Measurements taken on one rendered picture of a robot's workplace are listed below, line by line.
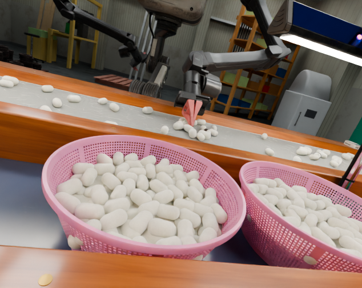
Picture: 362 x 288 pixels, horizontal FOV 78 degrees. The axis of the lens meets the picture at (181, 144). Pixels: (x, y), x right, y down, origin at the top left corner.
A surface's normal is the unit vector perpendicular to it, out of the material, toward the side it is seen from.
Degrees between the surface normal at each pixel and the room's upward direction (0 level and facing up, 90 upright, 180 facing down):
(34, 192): 0
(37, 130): 90
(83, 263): 0
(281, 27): 90
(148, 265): 0
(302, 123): 90
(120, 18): 90
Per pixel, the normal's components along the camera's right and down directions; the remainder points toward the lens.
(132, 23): -0.07, 0.33
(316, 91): 0.08, 0.04
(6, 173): 0.26, -0.91
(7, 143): 0.14, 0.38
